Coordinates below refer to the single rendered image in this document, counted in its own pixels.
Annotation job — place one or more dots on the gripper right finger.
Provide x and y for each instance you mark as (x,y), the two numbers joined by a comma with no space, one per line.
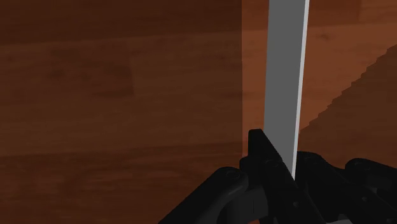
(344,192)

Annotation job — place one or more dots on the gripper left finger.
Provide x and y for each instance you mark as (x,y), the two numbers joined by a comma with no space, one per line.
(266,161)

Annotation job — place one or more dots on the grey slab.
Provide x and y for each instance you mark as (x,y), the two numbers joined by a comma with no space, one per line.
(283,77)

